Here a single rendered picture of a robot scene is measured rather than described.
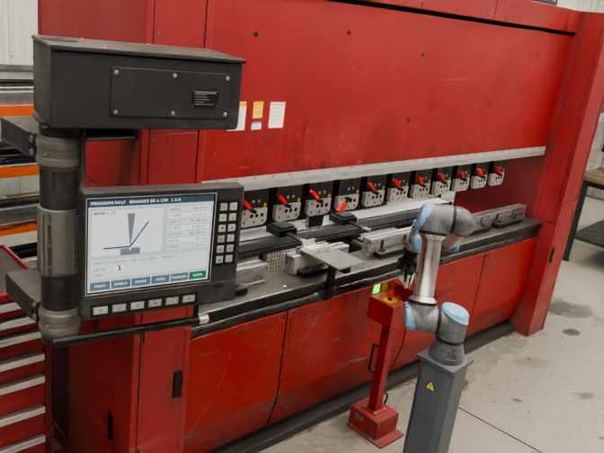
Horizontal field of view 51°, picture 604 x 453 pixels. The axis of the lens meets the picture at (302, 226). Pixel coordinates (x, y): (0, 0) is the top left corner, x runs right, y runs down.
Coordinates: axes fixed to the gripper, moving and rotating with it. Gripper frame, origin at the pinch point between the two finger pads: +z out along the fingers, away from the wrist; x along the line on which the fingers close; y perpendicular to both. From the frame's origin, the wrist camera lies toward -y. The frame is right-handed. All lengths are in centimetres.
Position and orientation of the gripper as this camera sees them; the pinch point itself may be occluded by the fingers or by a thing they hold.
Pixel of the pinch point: (407, 287)
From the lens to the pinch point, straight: 327.7
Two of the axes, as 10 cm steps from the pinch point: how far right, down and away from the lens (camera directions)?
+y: -6.6, -3.9, 6.4
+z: -1.7, 9.1, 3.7
